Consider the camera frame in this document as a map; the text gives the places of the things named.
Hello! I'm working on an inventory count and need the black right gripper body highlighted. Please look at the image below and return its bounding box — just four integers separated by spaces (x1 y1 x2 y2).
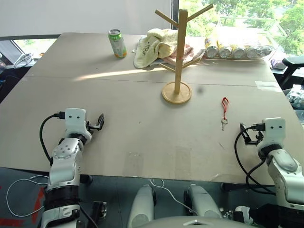
246 132 265 146

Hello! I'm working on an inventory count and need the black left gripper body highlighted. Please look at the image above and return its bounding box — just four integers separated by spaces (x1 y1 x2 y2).
85 120 101 131

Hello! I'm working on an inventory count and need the patterned plastic bag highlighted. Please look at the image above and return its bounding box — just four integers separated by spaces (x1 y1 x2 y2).
285 84 304 110

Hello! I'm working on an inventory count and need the green drink can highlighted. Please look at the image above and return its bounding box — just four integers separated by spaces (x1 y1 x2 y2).
108 28 128 59

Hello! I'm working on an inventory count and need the silver right robot leg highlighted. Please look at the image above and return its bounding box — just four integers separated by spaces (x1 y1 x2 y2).
183 184 223 220

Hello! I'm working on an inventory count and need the silver robot leg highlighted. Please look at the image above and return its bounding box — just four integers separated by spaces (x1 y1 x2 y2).
127 185 157 228
183 184 223 220

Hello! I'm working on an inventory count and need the silver can lying down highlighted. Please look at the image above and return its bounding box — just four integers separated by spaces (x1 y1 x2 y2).
205 46 219 59
231 47 247 59
245 47 260 58
218 46 233 59

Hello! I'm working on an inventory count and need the black office chair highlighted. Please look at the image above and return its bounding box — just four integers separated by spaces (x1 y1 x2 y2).
272 56 304 91

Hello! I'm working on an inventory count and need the row of cans in pack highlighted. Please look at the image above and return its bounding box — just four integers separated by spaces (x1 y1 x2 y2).
204 26 278 62

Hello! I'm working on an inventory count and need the wooden branched hanger stand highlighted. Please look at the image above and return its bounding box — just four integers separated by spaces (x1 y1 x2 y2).
154 5 215 105

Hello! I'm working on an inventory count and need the pale yellow towel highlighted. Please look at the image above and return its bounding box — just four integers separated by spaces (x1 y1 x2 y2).
133 28 178 69

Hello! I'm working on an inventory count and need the silver left robot leg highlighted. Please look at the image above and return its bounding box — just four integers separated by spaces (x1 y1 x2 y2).
127 185 157 228

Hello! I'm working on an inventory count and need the pink striped cloth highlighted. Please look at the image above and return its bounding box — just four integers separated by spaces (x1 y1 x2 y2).
155 43 206 65

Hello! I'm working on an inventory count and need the white crumpled item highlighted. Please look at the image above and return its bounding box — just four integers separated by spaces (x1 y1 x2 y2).
13 53 37 69

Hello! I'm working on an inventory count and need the grey robot torso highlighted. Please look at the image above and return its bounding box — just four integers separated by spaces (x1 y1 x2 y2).
142 215 261 228

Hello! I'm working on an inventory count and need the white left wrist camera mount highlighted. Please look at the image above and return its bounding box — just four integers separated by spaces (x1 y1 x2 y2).
64 108 93 141

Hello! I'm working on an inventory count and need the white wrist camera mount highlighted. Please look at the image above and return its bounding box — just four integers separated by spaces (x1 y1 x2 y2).
64 108 93 141
257 117 286 147

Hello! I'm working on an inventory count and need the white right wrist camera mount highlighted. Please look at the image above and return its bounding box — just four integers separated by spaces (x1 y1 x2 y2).
257 117 286 147

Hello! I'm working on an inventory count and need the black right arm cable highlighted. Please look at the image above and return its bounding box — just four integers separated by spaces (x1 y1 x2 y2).
234 123 277 196

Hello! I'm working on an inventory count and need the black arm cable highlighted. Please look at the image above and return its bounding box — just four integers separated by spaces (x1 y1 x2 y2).
39 111 66 167
234 123 277 196

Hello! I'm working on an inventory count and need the silver key with red strap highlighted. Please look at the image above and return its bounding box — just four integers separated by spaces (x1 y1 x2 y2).
220 96 230 132

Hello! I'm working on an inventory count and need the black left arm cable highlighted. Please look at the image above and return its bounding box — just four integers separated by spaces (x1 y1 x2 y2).
39 111 66 167

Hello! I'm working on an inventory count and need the short white floor cable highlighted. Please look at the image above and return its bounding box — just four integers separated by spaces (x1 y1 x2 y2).
149 178 194 212

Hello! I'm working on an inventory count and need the long white floor cable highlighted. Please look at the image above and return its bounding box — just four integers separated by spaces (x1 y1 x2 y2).
6 175 50 218

